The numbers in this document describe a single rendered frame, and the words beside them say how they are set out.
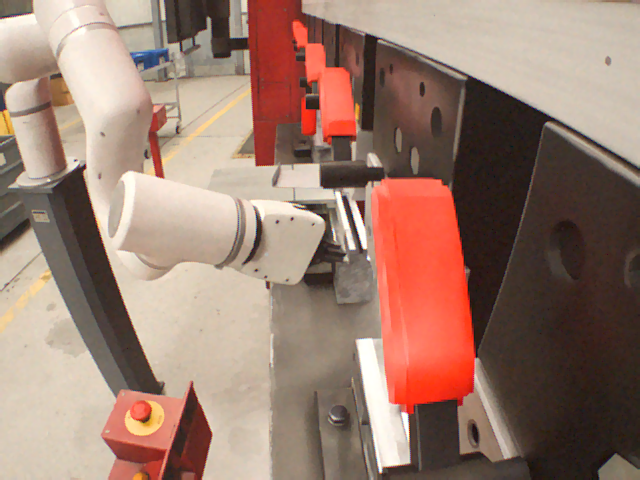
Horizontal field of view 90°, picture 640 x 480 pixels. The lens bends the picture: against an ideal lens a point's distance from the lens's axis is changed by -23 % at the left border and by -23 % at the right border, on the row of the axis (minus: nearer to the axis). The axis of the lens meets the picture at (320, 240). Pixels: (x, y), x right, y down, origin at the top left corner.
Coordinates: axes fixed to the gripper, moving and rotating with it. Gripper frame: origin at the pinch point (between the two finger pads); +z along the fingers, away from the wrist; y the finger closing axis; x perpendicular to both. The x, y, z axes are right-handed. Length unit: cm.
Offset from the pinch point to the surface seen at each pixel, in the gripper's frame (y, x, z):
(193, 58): 46, 791, 224
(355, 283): -5.5, 1.5, 10.9
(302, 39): 31.2, 34.3, 1.3
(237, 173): -1.3, 39.0, 3.4
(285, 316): -15.5, 5.2, 3.0
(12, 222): -130, 261, -41
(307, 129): 14.4, 13.0, -3.2
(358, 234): 2.2, 4.2, 8.8
